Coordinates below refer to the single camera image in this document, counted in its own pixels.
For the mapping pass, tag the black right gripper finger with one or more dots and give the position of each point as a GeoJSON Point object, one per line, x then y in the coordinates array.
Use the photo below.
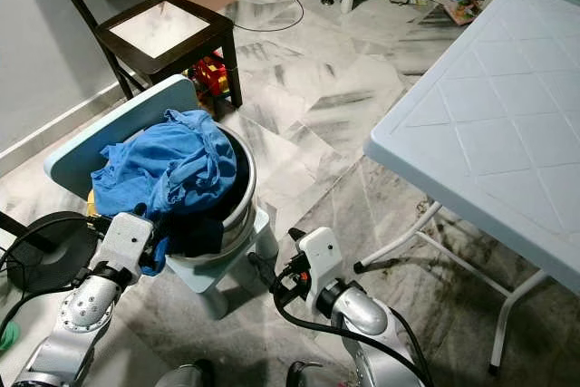
{"type": "Point", "coordinates": [266, 275]}
{"type": "Point", "coordinates": [297, 238]}

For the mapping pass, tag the blue cloth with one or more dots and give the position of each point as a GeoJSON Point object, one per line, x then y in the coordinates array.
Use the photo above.
{"type": "Point", "coordinates": [163, 165]}

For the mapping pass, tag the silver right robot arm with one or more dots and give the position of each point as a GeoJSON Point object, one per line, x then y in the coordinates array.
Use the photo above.
{"type": "Point", "coordinates": [362, 314]}

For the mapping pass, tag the black cloth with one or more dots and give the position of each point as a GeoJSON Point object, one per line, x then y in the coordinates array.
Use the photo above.
{"type": "Point", "coordinates": [199, 237]}

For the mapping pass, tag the robot right leg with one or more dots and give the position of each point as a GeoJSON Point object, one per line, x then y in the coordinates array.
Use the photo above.
{"type": "Point", "coordinates": [304, 376]}

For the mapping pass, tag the robot leg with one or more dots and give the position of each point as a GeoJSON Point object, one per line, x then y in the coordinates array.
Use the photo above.
{"type": "Point", "coordinates": [304, 376]}
{"type": "Point", "coordinates": [186, 376]}

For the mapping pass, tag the robot left leg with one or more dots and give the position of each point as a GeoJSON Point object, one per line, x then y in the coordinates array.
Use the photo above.
{"type": "Point", "coordinates": [186, 376]}

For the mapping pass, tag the red toy truck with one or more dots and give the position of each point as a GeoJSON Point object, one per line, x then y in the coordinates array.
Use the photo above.
{"type": "Point", "coordinates": [210, 74]}

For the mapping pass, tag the white folding table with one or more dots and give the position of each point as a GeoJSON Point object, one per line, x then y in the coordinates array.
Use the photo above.
{"type": "Point", "coordinates": [489, 115]}

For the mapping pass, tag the black round base stand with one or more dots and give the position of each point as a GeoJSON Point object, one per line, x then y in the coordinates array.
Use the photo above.
{"type": "Point", "coordinates": [36, 265]}

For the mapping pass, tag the green plastic object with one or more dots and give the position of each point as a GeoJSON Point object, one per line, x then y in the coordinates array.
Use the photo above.
{"type": "Point", "coordinates": [7, 337]}

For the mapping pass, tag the dark wooden chair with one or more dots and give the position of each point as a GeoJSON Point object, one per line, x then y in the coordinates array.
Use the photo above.
{"type": "Point", "coordinates": [159, 29]}

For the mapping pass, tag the colourful book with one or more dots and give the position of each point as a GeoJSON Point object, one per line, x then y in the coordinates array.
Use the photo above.
{"type": "Point", "coordinates": [464, 9]}

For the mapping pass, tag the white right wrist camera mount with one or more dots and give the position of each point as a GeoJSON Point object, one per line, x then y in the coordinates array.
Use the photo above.
{"type": "Point", "coordinates": [322, 260]}

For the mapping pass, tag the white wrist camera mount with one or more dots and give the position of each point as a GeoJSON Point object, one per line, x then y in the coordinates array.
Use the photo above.
{"type": "Point", "coordinates": [125, 242]}
{"type": "Point", "coordinates": [322, 260]}

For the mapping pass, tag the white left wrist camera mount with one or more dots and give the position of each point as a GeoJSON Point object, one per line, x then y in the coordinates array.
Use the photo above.
{"type": "Point", "coordinates": [125, 242]}

